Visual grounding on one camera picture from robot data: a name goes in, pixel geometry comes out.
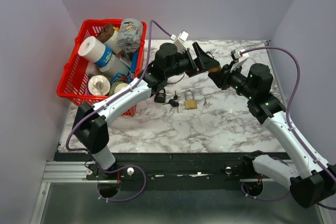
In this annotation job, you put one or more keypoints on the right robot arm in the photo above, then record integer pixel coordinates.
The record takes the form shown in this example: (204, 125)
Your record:
(312, 179)

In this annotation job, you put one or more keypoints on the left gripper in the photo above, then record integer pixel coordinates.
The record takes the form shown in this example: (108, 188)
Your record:
(205, 61)

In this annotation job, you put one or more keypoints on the small silver key pair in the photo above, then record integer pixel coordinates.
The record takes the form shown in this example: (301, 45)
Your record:
(206, 104)

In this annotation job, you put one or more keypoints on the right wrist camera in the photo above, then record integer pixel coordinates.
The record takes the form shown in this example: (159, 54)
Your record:
(239, 58)

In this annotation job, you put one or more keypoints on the brown chocolate wrapped item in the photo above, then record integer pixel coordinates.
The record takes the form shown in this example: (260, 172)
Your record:
(106, 33)

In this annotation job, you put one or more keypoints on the white blue labelled bottle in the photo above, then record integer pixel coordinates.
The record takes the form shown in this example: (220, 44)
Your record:
(110, 65)

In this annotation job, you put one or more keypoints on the metal table frame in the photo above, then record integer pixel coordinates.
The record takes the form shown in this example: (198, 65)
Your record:
(66, 196)

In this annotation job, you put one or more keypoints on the black key bunch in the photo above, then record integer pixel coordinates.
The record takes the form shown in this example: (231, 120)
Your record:
(173, 102)

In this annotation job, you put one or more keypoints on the brass padlock with keys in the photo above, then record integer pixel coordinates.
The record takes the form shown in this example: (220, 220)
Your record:
(190, 102)

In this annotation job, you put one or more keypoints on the red plastic basket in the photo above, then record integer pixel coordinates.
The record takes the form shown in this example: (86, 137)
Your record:
(74, 79)

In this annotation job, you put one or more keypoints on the white toilet paper roll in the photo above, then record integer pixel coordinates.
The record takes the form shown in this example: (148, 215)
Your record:
(91, 49)

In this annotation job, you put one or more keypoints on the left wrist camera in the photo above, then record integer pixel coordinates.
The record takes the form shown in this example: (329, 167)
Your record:
(180, 41)

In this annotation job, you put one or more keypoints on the cream squeeze bottle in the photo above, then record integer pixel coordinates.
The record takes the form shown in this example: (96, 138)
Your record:
(119, 87)

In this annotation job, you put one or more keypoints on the black mounting rail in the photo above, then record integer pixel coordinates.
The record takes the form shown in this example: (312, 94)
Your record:
(179, 171)

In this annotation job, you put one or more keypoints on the silver foil wrapped roll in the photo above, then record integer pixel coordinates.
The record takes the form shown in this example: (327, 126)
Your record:
(99, 85)

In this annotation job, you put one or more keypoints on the black padlock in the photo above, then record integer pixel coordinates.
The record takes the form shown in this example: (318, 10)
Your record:
(160, 97)

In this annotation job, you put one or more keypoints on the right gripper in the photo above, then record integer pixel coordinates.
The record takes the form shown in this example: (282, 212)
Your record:
(221, 78)

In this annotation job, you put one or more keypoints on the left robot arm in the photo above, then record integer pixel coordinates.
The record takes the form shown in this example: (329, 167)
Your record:
(92, 121)

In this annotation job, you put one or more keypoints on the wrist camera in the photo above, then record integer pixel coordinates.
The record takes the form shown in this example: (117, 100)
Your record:
(239, 58)
(180, 41)

